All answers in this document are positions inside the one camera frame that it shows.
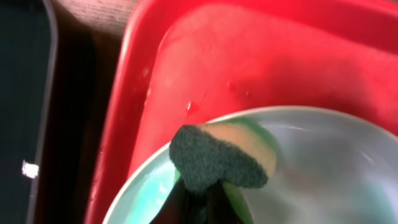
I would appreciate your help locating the green yellow sponge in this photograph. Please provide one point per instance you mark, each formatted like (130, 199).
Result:
(238, 153)

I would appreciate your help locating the red tray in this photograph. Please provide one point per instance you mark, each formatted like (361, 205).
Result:
(193, 61)

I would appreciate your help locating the plate with green stain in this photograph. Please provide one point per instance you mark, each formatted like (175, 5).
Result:
(331, 168)

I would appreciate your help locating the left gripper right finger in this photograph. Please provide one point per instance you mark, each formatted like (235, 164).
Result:
(218, 207)

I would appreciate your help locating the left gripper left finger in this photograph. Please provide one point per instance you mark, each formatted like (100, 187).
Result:
(181, 207)

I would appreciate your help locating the black tray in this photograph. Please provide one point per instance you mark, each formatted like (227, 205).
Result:
(28, 47)

